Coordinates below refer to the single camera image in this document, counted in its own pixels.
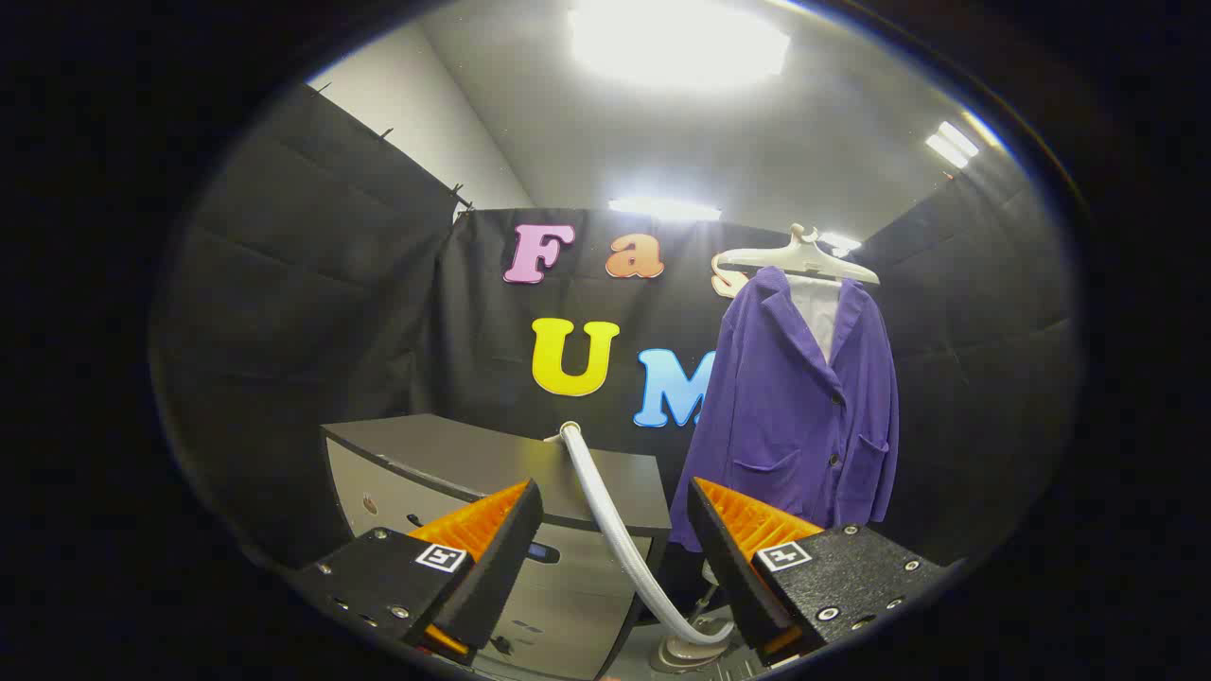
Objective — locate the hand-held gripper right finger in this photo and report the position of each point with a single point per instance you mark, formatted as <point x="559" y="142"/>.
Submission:
<point x="724" y="558"/>

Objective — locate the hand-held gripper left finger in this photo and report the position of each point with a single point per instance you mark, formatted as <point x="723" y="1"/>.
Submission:
<point x="501" y="558"/>

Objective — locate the garment steamer base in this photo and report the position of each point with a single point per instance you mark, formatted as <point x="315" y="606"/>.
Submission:
<point x="683" y="653"/>

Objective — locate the white shirt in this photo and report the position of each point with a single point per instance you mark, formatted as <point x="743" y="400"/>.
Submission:
<point x="818" y="312"/>

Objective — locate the white plastic clothes hanger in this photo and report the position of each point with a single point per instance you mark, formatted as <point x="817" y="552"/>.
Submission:
<point x="804" y="255"/>

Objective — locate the grey cabinet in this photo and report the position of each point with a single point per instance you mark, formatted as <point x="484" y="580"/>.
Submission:
<point x="454" y="459"/>

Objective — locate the black backdrop cloth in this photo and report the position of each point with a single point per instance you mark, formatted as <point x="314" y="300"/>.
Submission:
<point x="312" y="331"/>

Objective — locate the ceiling light panel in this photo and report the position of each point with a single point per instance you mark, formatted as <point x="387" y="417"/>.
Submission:
<point x="840" y="243"/>
<point x="951" y="144"/>
<point x="676" y="43"/>
<point x="662" y="208"/>

